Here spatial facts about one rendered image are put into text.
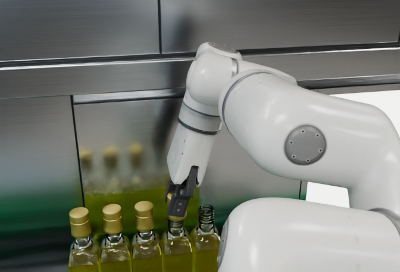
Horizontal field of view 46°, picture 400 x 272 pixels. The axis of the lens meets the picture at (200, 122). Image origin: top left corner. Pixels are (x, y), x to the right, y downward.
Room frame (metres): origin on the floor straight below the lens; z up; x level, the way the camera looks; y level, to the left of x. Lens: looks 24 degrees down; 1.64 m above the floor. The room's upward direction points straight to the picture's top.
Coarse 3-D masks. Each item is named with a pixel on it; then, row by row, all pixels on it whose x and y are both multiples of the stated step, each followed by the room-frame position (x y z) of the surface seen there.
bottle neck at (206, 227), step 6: (204, 204) 0.75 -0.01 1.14; (198, 210) 0.73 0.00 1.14; (204, 210) 0.75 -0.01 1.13; (210, 210) 0.73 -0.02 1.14; (198, 216) 0.74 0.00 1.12; (204, 216) 0.72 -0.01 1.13; (210, 216) 0.72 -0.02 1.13; (204, 222) 0.72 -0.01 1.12; (210, 222) 0.72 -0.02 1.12; (198, 228) 0.74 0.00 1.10; (204, 228) 0.72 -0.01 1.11; (210, 228) 0.72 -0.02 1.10
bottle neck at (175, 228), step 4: (168, 220) 0.72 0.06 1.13; (172, 220) 0.71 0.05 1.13; (168, 224) 0.72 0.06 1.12; (172, 224) 0.71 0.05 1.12; (176, 224) 0.71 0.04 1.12; (180, 224) 0.71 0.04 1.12; (168, 228) 0.72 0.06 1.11; (172, 228) 0.71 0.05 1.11; (176, 228) 0.71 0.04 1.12; (180, 228) 0.71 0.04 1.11; (168, 232) 0.72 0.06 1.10; (172, 232) 0.71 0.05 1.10; (176, 232) 0.71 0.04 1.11; (180, 232) 0.71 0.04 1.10; (172, 236) 0.71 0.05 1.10; (176, 236) 0.71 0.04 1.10; (180, 236) 0.71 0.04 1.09
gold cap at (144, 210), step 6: (138, 204) 0.72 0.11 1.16; (144, 204) 0.72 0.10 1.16; (150, 204) 0.72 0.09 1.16; (138, 210) 0.70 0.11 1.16; (144, 210) 0.70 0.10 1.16; (150, 210) 0.70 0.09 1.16; (138, 216) 0.70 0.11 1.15; (144, 216) 0.70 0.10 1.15; (150, 216) 0.70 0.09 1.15; (138, 222) 0.70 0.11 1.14; (144, 222) 0.70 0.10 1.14; (150, 222) 0.70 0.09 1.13; (138, 228) 0.70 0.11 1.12; (144, 228) 0.70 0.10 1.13; (150, 228) 0.70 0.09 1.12
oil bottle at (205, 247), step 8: (192, 232) 0.74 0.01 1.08; (200, 232) 0.73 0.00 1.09; (216, 232) 0.73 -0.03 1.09; (192, 240) 0.73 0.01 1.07; (200, 240) 0.71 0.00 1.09; (208, 240) 0.71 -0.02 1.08; (216, 240) 0.72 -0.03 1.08; (192, 248) 0.72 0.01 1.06; (200, 248) 0.71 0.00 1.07; (208, 248) 0.71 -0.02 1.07; (216, 248) 0.71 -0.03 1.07; (200, 256) 0.71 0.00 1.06; (208, 256) 0.71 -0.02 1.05; (216, 256) 0.71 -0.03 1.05; (200, 264) 0.71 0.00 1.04; (208, 264) 0.71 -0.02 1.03; (216, 264) 0.71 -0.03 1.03
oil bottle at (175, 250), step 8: (184, 232) 0.73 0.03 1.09; (168, 240) 0.71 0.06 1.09; (176, 240) 0.71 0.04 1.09; (184, 240) 0.71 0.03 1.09; (168, 248) 0.70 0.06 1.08; (176, 248) 0.70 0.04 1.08; (184, 248) 0.70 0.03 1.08; (168, 256) 0.69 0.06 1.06; (176, 256) 0.70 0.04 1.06; (184, 256) 0.70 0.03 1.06; (192, 256) 0.71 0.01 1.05; (168, 264) 0.69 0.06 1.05; (176, 264) 0.70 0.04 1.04; (184, 264) 0.70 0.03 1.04; (192, 264) 0.71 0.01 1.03
